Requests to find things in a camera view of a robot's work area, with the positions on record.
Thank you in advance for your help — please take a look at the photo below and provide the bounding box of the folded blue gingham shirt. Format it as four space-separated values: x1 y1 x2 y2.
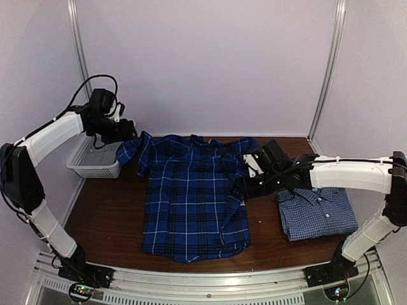
276 187 359 242

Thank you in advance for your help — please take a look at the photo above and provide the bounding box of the aluminium corner post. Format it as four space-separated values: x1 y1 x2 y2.
307 0 347 143
67 0 89 81

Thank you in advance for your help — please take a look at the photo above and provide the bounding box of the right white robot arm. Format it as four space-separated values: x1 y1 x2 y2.
233 140 406 281

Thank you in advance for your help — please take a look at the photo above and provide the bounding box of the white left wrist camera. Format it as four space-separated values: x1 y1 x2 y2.
113 102 125 123

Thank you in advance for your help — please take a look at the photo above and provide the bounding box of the white plastic mesh basket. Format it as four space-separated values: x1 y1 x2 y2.
66 137 121 179

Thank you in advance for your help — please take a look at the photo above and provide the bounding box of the aluminium corner post right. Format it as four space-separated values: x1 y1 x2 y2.
307 0 347 143

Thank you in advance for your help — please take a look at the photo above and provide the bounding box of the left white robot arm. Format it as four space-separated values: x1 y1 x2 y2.
1 88 137 282

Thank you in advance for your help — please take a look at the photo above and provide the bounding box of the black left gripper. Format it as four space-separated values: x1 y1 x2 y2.
90 115 139 144

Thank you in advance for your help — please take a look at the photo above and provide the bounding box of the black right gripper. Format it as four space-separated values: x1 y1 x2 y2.
230 169 284 201

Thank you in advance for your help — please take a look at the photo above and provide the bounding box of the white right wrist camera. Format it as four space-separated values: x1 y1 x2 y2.
243 154 264 178

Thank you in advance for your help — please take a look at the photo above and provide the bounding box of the aluminium front rail frame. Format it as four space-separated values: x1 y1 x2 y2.
22 250 395 304

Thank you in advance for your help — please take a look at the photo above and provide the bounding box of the dark blue plaid shirt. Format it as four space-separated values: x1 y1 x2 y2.
116 132 258 263

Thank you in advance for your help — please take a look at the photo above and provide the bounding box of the aluminium corner post left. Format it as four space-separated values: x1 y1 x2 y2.
67 0 89 81

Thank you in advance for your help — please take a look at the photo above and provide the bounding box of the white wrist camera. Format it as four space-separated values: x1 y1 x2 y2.
243 154 264 178
113 102 125 123

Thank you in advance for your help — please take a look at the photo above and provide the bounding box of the right circuit board with leds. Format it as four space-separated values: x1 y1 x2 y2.
324 283 350 302

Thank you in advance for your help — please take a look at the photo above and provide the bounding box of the left circuit board with leds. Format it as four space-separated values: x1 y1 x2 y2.
68 283 95 303

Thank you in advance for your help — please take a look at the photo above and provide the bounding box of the grey folded shirt in basket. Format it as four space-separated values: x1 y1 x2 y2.
79 149 116 166

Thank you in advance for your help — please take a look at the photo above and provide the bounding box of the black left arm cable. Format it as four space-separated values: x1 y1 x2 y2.
65 74 119 112

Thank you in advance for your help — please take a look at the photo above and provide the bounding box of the circuit board with leds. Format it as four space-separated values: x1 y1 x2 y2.
324 283 350 302
68 283 95 303

